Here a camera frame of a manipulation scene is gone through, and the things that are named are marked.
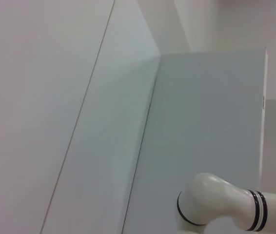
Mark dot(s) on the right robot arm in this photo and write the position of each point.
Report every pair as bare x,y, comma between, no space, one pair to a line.
213,195

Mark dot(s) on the grey partition panel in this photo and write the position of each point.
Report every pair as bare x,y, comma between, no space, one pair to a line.
201,109

